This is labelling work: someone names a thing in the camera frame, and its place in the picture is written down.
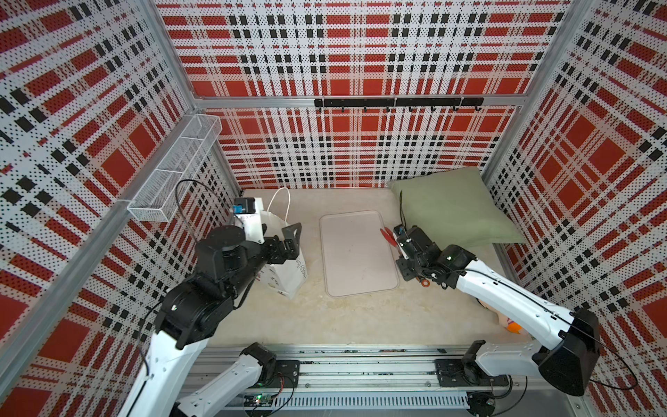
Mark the white wire mesh basket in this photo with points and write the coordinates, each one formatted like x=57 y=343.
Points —
x=186 y=150

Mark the green cushion pillow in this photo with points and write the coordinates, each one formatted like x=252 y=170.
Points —
x=455 y=207

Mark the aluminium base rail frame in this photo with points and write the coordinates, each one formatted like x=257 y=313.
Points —
x=399 y=380

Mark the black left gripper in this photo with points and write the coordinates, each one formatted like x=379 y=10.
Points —
x=291 y=244

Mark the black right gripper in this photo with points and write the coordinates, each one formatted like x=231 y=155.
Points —
x=401 y=264

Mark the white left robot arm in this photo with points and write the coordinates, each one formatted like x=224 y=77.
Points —
x=189 y=315

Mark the green circuit board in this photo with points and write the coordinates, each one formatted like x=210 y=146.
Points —
x=258 y=400

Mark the black wall hook rail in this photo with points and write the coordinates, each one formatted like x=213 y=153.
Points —
x=419 y=102

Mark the small plush doll toy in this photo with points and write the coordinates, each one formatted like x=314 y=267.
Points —
x=504 y=321

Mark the beige plastic tray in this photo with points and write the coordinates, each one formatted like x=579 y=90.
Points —
x=356 y=257

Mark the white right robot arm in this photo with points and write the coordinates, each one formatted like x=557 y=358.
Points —
x=565 y=345

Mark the white paper gift bag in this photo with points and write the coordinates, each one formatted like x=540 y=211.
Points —
x=283 y=278

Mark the red silicone metal tongs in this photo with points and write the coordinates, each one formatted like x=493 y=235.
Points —
x=389 y=237

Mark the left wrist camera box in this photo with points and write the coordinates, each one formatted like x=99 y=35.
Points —
x=247 y=212

